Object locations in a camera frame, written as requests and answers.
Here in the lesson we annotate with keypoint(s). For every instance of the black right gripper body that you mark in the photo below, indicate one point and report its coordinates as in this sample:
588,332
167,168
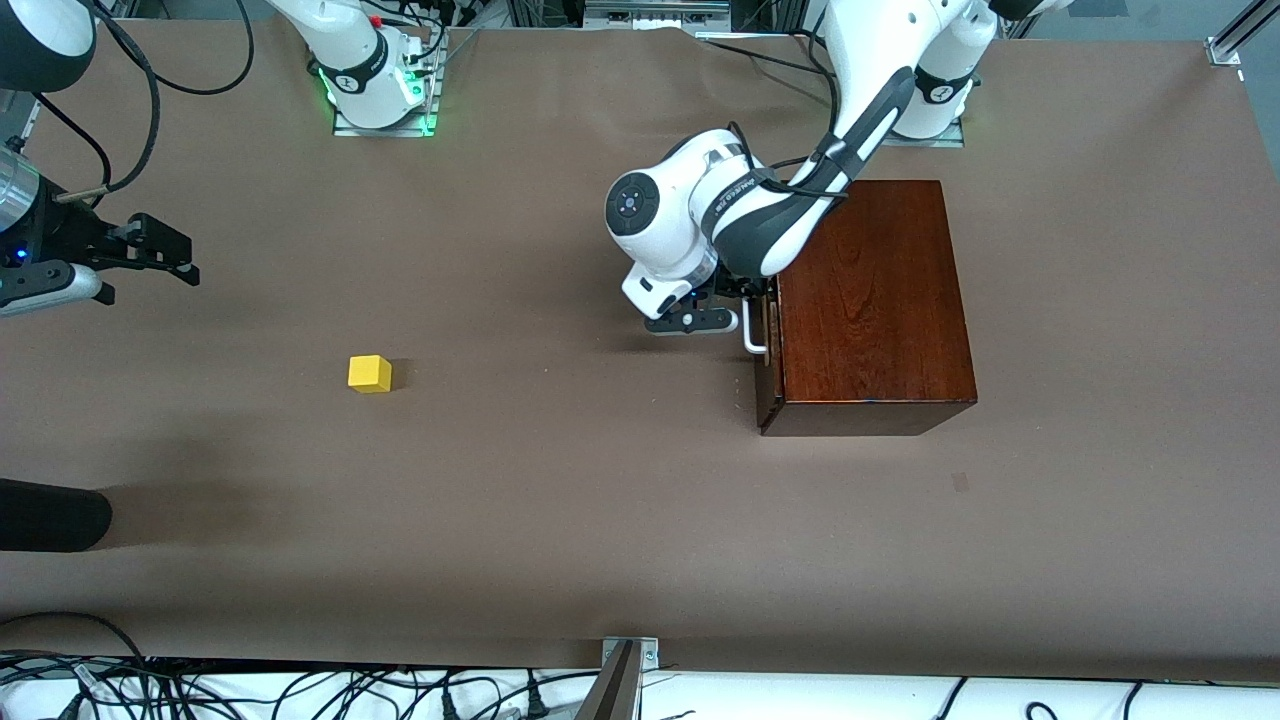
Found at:
72,238

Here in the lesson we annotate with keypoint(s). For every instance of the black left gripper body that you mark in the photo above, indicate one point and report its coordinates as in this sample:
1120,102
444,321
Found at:
737,286

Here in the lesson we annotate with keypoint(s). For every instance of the light wood cabinet door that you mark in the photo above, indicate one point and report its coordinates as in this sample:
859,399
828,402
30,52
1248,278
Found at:
768,395

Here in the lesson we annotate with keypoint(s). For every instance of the yellow cube block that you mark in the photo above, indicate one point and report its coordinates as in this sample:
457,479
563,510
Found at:
369,374

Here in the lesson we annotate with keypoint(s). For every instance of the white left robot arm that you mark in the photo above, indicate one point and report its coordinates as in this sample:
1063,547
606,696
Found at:
660,220

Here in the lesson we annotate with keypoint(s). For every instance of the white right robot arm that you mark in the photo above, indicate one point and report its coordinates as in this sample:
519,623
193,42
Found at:
350,50

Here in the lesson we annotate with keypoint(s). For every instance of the dark brown wooden cabinet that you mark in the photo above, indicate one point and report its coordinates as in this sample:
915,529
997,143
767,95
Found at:
880,320

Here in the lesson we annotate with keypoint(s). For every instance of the black cylinder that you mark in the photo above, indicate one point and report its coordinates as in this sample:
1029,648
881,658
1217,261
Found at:
50,515

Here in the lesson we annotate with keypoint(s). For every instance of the brown table cover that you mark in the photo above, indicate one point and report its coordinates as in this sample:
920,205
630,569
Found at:
500,500

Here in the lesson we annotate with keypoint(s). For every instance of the dark metal bar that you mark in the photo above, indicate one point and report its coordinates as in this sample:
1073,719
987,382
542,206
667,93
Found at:
612,700

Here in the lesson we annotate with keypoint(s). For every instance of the black power plug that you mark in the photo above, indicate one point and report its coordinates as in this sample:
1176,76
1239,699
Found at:
450,705
536,705

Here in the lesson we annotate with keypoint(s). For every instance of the aluminium frame rail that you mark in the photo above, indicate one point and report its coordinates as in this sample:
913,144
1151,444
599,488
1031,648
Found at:
655,12
15,110

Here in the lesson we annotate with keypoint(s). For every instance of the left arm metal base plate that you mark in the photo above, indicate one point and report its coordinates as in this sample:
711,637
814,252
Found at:
950,140

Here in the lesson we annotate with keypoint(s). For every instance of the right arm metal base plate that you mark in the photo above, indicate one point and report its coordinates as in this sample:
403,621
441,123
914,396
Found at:
400,131

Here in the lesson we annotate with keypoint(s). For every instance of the silver metal bracket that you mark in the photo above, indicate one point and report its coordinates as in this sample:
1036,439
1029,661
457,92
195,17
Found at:
650,655

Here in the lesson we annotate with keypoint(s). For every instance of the aluminium corner bracket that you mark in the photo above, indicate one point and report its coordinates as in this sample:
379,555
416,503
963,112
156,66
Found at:
1225,50

